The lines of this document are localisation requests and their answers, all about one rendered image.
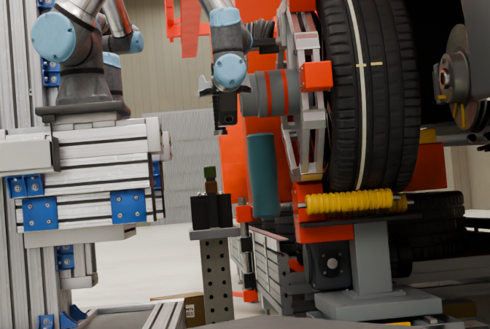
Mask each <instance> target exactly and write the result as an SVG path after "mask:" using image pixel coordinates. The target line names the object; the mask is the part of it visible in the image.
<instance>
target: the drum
mask: <svg viewBox="0 0 490 329"><path fill-rule="evenodd" d="M248 75H249V81H250V85H251V87H252V88H253V92H252V93H251V94H250V95H247V94H239V97H238V99H239V101H240V112H241V116H242V117H253V116H258V117H259V118H261V117H278V116H288V115H300V94H299V85H298V70H297V69H277V70H265V71H256V72H255V73H254V74H248ZM313 100H314V98H313V92H308V103H309V106H310V107H312V106H313Z"/></svg>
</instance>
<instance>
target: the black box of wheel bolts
mask: <svg viewBox="0 0 490 329"><path fill-rule="evenodd" d="M190 203H191V213H192V228H193V230H194V231H198V230H207V229H209V228H210V225H209V208H208V198H207V194H206V192H205V193H204V194H203V193H197V196H190ZM217 210H218V219H219V228H232V227H233V213H232V205H231V193H223V191H221V192H220V191H218V192H217Z"/></svg>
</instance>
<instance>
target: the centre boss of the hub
mask: <svg viewBox="0 0 490 329"><path fill-rule="evenodd" d="M440 86H441V88H443V89H448V87H449V73H448V70H447V68H442V69H441V70H440Z"/></svg>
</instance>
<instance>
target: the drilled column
mask: <svg viewBox="0 0 490 329"><path fill-rule="evenodd" d="M199 244H200V254H201V271H202V280H203V297H204V307H205V316H206V325H210V324H214V323H218V322H226V321H230V320H234V319H235V317H234V308H233V291H232V282H231V272H230V256H229V246H228V238H219V239H204V240H199Z"/></svg>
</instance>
